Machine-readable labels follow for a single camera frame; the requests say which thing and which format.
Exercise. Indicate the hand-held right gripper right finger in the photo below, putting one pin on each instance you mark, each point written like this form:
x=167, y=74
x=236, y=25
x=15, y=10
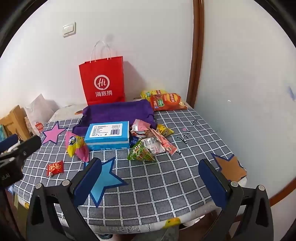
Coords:
x=212, y=183

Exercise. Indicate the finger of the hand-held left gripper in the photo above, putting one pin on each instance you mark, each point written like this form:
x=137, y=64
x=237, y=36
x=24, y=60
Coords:
x=30, y=144
x=8, y=141

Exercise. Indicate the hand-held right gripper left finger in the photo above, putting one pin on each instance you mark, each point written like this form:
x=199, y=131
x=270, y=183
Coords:
x=89, y=183

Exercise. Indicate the small red candy packet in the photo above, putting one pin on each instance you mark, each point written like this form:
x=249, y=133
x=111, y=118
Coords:
x=55, y=168

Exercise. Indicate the yellow and pink snack packet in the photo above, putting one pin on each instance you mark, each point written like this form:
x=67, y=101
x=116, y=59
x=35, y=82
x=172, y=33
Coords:
x=75, y=143

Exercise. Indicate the green triangular snack packet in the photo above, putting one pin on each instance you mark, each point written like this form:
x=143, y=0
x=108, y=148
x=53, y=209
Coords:
x=140, y=154

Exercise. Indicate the long red snack packet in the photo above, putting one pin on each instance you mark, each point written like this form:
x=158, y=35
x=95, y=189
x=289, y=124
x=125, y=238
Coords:
x=167, y=144

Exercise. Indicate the blue snack packet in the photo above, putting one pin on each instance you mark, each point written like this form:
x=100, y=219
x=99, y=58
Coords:
x=133, y=141

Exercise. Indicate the yellow triangular snack packet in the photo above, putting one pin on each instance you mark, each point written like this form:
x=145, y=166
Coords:
x=165, y=131

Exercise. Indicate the white snack packet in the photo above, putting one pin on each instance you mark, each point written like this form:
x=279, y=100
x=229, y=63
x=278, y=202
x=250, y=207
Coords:
x=150, y=142

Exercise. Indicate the purple cloth bin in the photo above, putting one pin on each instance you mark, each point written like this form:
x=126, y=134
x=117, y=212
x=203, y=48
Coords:
x=115, y=113

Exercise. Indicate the glossy pink snack packet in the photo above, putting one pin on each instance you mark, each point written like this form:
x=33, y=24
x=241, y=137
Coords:
x=140, y=125

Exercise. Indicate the wooden furniture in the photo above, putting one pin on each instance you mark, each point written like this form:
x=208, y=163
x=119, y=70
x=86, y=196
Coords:
x=16, y=120

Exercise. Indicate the white plastic bag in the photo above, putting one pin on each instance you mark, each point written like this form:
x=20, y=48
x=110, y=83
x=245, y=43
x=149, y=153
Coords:
x=39, y=111

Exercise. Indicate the blue tissue pack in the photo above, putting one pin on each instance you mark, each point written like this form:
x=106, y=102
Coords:
x=106, y=139

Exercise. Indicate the grey checkered tablecloth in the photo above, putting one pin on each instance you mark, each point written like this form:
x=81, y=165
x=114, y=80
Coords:
x=161, y=185

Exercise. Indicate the orange chips bag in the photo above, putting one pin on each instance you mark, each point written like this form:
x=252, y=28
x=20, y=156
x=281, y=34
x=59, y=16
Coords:
x=170, y=102

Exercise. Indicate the red paper bag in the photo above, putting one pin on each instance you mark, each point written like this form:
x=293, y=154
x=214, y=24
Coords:
x=101, y=74

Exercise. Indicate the yellow chips bag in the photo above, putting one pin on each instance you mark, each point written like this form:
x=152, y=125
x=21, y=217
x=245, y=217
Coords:
x=148, y=93

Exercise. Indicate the white light switch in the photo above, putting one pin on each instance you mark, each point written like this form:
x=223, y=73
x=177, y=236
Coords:
x=69, y=29

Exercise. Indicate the brown wooden door frame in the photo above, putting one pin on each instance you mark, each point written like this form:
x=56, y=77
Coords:
x=196, y=46

